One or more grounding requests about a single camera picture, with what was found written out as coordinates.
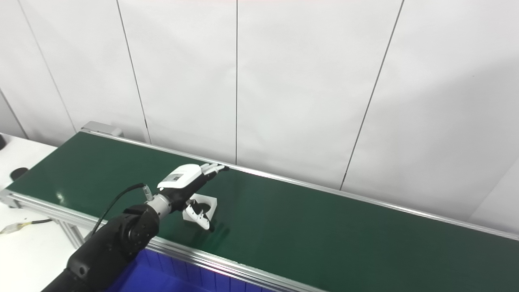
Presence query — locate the white square part with hole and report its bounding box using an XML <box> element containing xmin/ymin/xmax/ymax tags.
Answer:
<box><xmin>182</xmin><ymin>193</ymin><xmax>218</xmax><ymax>223</ymax></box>

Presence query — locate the aluminium conveyor leg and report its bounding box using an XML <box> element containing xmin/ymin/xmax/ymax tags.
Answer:
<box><xmin>57</xmin><ymin>219</ymin><xmax>88</xmax><ymax>249</ymax></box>

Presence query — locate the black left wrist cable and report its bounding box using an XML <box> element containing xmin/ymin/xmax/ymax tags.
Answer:
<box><xmin>90</xmin><ymin>183</ymin><xmax>153</xmax><ymax>236</ymax></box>

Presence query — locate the cable with yellow connector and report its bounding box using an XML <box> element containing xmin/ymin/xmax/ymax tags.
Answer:
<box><xmin>0</xmin><ymin>218</ymin><xmax>53</xmax><ymax>236</ymax></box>

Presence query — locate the grey conveyor end housing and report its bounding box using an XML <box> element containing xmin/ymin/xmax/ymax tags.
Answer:
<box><xmin>81</xmin><ymin>121</ymin><xmax>124</xmax><ymax>137</ymax></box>

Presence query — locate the blue plastic bin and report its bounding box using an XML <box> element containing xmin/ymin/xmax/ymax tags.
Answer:
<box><xmin>105</xmin><ymin>248</ymin><xmax>284</xmax><ymax>292</ymax></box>

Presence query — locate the green conveyor belt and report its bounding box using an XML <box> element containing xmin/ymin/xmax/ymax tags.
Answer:
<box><xmin>6</xmin><ymin>132</ymin><xmax>519</xmax><ymax>292</ymax></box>
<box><xmin>0</xmin><ymin>121</ymin><xmax>519</xmax><ymax>292</ymax></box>

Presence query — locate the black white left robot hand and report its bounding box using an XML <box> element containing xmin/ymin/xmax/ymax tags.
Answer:
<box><xmin>157</xmin><ymin>163</ymin><xmax>230</xmax><ymax>231</ymax></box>

